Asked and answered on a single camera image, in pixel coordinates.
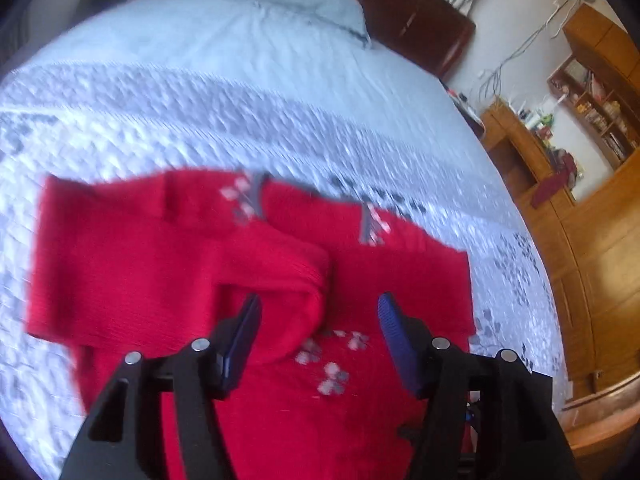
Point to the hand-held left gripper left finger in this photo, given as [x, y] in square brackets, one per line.
[245, 340]

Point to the dark red headboard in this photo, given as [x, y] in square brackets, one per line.
[410, 15]

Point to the dark red cloth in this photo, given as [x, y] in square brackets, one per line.
[550, 185]

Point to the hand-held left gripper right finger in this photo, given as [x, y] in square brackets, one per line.
[397, 345]

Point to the pale blue bed sheet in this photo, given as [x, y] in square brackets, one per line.
[200, 35]

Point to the red knit sweater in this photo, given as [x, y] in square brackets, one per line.
[150, 260]

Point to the white quilted mattress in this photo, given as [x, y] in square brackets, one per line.
[250, 125]

